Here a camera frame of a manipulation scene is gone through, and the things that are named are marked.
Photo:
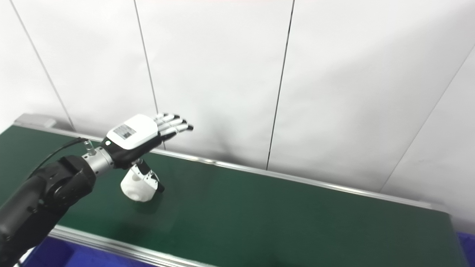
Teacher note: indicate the blue plastic bin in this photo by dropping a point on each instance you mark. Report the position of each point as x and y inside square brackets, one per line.
[66, 256]
[468, 250]

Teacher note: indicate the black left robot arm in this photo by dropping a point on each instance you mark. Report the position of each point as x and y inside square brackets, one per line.
[44, 196]

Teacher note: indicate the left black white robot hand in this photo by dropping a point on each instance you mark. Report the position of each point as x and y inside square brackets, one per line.
[133, 135]

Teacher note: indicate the white plastic part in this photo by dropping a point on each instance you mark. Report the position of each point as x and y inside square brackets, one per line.
[135, 189]

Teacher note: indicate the green conveyor belt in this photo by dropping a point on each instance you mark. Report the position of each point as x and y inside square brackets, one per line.
[282, 218]

